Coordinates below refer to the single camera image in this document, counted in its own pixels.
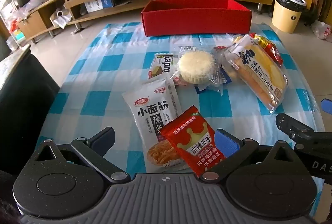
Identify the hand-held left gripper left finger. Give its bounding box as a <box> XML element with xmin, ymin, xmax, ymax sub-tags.
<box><xmin>21</xmin><ymin>127</ymin><xmax>131</xmax><ymax>184</ymax></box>

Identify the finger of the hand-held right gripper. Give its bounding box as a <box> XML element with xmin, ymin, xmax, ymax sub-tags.
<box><xmin>275</xmin><ymin>113</ymin><xmax>315</xmax><ymax>140</ymax></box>
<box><xmin>321</xmin><ymin>99</ymin><xmax>332</xmax><ymax>113</ymax></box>

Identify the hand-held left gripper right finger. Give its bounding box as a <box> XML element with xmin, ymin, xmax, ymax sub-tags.
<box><xmin>198</xmin><ymin>128</ymin><xmax>312</xmax><ymax>180</ymax></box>

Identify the red crown print packet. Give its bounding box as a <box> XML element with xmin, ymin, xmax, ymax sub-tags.
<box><xmin>160</xmin><ymin>106</ymin><xmax>227</xmax><ymax>178</ymax></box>

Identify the white spicy strip packet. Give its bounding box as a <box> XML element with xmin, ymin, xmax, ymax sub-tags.
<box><xmin>122</xmin><ymin>78</ymin><xmax>192</xmax><ymax>172</ymax></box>

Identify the long bread packet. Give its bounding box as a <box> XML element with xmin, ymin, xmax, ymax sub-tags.
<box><xmin>223</xmin><ymin>34</ymin><xmax>289</xmax><ymax>114</ymax></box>

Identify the round white pastry packet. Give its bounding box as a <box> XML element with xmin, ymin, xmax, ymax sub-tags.
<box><xmin>170</xmin><ymin>45</ymin><xmax>226</xmax><ymax>96</ymax></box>

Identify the green white wafer packet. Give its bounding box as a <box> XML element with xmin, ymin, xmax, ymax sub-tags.
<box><xmin>148</xmin><ymin>53</ymin><xmax>179</xmax><ymax>80</ymax></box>

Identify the red cardboard box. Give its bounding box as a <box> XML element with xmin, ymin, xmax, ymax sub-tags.
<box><xmin>141</xmin><ymin>0</ymin><xmax>253</xmax><ymax>37</ymax></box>

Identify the blue white checkered tablecloth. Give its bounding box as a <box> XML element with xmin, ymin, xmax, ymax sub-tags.
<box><xmin>39</xmin><ymin>22</ymin><xmax>327</xmax><ymax>222</ymax></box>

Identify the blue snack packet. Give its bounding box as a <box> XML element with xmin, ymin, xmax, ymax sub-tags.
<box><xmin>194</xmin><ymin>64</ymin><xmax>232</xmax><ymax>93</ymax></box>

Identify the white red plastic bag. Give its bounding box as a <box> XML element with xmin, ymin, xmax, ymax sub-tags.
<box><xmin>311</xmin><ymin>21</ymin><xmax>332</xmax><ymax>40</ymax></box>

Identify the red yellow snack packet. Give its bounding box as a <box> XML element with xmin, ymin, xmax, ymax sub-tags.
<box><xmin>249</xmin><ymin>33</ymin><xmax>284</xmax><ymax>67</ymax></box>

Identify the black chair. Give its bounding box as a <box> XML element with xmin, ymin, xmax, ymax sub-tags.
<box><xmin>0</xmin><ymin>53</ymin><xmax>61</xmax><ymax>172</ymax></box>

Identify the yellow trash bin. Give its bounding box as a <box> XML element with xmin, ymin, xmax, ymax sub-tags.
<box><xmin>271</xmin><ymin>0</ymin><xmax>307</xmax><ymax>33</ymax></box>

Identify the white blue carton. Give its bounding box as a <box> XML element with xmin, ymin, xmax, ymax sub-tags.
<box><xmin>85</xmin><ymin>0</ymin><xmax>115</xmax><ymax>13</ymax></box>

